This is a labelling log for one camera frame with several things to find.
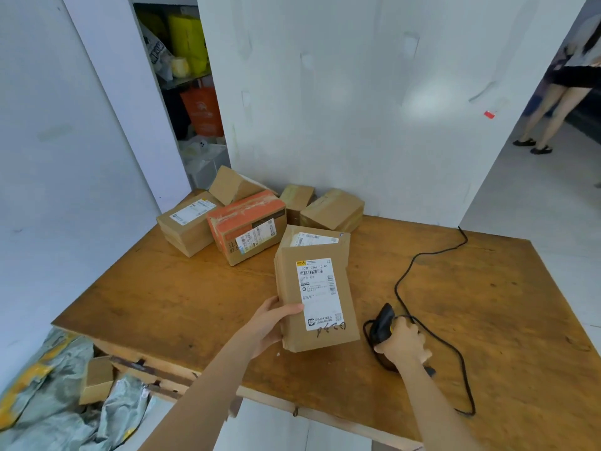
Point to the person's left hand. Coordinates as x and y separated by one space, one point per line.
265 328

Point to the person's right hand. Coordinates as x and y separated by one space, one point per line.
406 345

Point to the black barcode scanner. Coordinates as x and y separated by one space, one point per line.
382 321

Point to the long white-label cardboard box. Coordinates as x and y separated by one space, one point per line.
291 295

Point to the orange taped cardboard box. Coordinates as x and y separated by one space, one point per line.
244 216

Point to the large labelled box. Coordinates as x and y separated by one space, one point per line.
188 239

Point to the small yellowish taped box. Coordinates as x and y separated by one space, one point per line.
296 197

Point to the medium brown cardboard box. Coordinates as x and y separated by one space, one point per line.
331 208

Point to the double-layer cardboard box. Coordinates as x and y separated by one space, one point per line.
227 185

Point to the grey sack of scanned boxes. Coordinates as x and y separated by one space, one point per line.
47 418

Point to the person's right forearm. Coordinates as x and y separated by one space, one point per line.
432 413

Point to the person's left forearm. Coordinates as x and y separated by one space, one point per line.
202 403

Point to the wooden table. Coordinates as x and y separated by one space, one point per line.
188 300

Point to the clear plastic storage bin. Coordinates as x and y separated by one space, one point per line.
206 169

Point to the orange paper bag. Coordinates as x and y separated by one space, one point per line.
202 112

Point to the metal storage shelf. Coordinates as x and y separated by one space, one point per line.
180 83

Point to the pale yellow roll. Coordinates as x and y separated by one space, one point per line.
180 68

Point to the yellow bag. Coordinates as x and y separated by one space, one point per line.
188 42

